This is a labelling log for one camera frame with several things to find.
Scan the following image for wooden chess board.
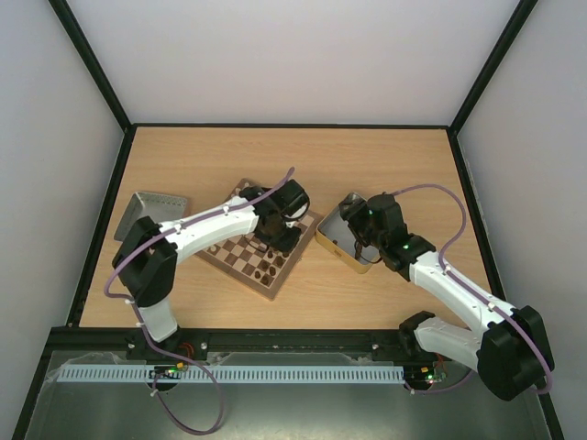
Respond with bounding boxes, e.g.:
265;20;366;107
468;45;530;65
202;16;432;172
197;179;321;301

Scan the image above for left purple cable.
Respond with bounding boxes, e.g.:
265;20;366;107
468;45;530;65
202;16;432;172
105;166;297;363

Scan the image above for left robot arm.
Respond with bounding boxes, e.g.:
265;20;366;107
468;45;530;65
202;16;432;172
111;179;310;343

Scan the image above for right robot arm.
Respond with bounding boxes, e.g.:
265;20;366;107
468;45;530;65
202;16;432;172
338;193;554;401

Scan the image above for blue cable duct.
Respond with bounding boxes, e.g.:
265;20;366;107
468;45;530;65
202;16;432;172
57;365;404;385

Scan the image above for gold metal tin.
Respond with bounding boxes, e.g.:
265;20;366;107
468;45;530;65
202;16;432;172
315;205;380;274

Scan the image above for purple cable loop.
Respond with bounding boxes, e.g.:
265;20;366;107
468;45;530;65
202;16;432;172
150;357;226;434

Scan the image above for tin lid on table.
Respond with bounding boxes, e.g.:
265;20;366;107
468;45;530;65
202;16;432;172
114;192;188;242

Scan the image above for dark pieces in tin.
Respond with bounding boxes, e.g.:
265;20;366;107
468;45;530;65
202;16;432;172
354;241;363;260

